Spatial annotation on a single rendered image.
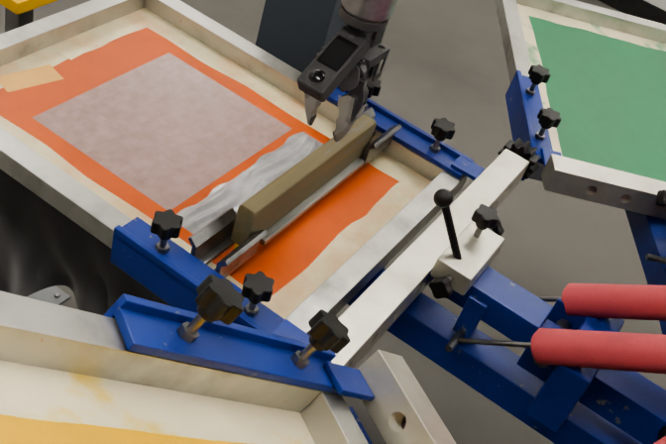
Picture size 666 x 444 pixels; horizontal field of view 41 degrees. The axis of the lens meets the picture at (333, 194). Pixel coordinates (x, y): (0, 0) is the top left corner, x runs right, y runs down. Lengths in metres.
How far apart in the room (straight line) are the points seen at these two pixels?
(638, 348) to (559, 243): 2.07
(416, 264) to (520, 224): 1.96
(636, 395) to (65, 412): 0.86
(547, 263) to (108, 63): 1.89
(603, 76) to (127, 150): 1.19
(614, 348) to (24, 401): 0.78
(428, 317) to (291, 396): 0.53
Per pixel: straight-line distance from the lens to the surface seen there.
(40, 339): 0.72
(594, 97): 2.11
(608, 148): 1.95
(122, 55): 1.74
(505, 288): 1.35
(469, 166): 1.61
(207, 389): 0.86
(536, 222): 3.31
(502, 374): 1.40
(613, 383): 1.34
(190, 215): 1.40
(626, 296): 1.33
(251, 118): 1.64
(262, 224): 1.32
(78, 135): 1.53
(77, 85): 1.64
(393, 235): 1.43
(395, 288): 1.27
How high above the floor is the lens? 1.90
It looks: 39 degrees down
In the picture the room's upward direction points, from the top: 19 degrees clockwise
